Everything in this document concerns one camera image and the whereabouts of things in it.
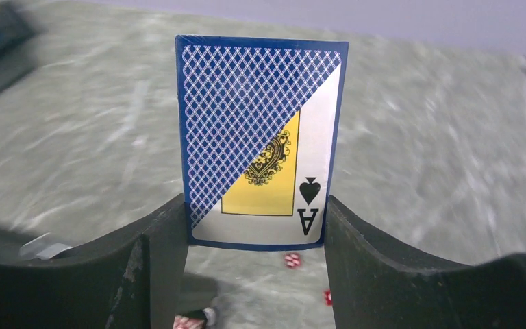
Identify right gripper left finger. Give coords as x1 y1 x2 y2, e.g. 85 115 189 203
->
0 193 190 329

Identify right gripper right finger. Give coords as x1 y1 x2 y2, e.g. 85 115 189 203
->
324 197 526 328

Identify blue playing card deck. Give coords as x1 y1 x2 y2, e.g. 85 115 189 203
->
175 35 349 251

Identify red die right far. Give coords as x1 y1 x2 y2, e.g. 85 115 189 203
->
323 290 333 306

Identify red die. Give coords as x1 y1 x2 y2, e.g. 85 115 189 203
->
323 290 333 306
283 252 302 269

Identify red die right near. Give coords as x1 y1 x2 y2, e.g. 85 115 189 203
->
283 252 302 269

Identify grey toy brick baseplate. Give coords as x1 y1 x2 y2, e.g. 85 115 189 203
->
0 2 42 106

